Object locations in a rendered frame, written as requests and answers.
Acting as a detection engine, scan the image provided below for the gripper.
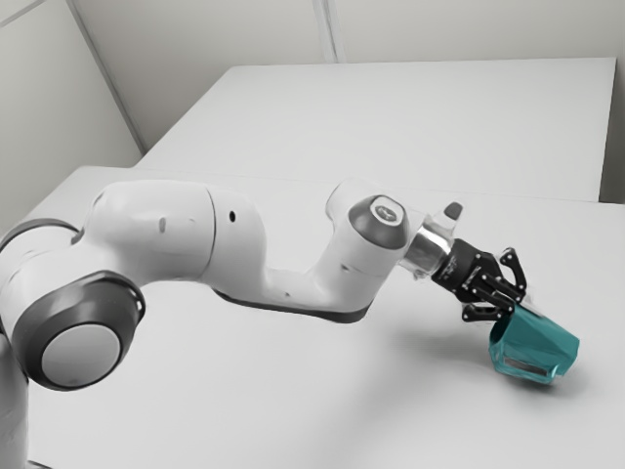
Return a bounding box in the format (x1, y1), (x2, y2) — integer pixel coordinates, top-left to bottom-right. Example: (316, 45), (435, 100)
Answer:
(431, 237), (528, 324)

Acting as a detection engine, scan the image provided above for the teal faceted mug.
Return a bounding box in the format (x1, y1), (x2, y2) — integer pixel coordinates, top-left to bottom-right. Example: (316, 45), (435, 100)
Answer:
(488, 302), (581, 387)

